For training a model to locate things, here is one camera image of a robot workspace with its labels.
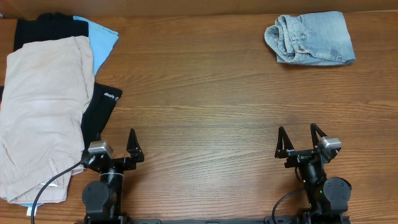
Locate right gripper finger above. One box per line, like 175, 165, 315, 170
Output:
274, 126, 295, 158
310, 123, 327, 147

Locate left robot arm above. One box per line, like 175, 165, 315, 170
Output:
82, 129, 144, 223

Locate black garment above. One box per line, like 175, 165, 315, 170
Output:
1, 12, 122, 149

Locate beige khaki shorts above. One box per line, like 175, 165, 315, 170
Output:
1, 36, 95, 204

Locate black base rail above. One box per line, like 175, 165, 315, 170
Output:
76, 216, 351, 224

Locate folded light blue jeans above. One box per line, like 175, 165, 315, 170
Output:
264, 11, 356, 66

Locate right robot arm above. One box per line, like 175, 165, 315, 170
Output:
271, 123, 352, 223

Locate light blue t-shirt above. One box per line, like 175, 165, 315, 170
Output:
2, 15, 119, 217

